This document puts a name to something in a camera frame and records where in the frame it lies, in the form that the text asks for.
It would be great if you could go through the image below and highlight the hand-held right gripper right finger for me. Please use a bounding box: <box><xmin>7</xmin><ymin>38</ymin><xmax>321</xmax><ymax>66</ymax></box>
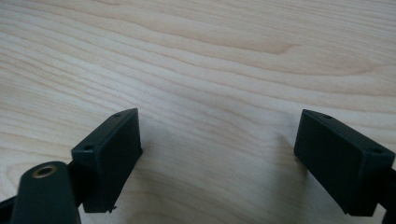
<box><xmin>293</xmin><ymin>108</ymin><xmax>396</xmax><ymax>217</ymax></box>

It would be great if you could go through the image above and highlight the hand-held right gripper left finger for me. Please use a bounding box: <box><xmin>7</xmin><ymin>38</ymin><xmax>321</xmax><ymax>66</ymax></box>
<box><xmin>70</xmin><ymin>107</ymin><xmax>144</xmax><ymax>215</ymax></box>

